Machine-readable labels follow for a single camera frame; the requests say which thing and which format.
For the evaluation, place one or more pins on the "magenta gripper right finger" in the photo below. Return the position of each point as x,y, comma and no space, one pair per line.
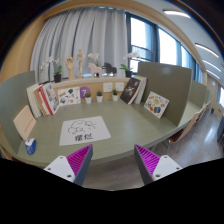
153,167

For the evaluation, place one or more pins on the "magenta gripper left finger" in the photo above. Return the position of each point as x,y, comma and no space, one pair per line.
73,167

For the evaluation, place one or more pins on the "white printed mouse pad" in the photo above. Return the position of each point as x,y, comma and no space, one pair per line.
83,130

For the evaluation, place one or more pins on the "wooden chair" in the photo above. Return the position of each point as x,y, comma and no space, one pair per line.
177,137

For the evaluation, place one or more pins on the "colourful illustrated book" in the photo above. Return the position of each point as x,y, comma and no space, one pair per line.
156,104

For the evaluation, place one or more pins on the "beige card board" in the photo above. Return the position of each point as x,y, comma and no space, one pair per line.
24,122

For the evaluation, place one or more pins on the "small potted plant left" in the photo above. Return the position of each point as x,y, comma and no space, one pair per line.
88,97

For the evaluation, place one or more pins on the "small potted plant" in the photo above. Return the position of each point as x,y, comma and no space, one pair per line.
99,96
88,97
115,95

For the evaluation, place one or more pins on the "illustrated white card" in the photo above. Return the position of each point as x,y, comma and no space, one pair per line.
69,96

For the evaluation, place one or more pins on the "red white leaning books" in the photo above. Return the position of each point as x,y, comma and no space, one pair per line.
42,99

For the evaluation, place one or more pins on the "small potted plant middle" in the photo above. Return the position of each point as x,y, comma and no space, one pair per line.
99,96

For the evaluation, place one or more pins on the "purple number seven sign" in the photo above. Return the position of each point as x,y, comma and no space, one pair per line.
83,91

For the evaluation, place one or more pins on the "small potted plant right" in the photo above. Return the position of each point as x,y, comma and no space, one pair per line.
115,95

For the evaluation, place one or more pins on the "wooden shelf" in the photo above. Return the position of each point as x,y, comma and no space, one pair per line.
94,85

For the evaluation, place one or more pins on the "green partition panel right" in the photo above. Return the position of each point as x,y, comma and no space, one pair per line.
174,83

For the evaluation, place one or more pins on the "green partition panel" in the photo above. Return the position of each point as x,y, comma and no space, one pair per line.
174,83
13,98

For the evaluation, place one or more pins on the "green partition panel left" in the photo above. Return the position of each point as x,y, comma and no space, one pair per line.
13,98

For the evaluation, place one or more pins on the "white orchid black pot right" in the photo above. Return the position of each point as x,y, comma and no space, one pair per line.
126,68

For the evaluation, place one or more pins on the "white orchid black pot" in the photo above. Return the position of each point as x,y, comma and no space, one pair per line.
126,68
56,66

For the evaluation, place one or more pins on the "white orchid black pot left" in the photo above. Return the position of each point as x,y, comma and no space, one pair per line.
56,66

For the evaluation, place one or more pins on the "pink horse figurine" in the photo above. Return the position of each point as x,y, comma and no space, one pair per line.
95,70

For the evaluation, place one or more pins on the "black horse figurine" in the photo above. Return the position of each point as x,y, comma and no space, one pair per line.
110,69

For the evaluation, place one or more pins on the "wooden hand model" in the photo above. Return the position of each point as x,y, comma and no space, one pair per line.
69,61

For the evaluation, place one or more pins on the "wooden mannequin figure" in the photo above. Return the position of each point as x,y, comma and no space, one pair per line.
80,58

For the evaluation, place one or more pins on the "grey curtain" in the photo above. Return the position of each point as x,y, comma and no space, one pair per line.
99,30

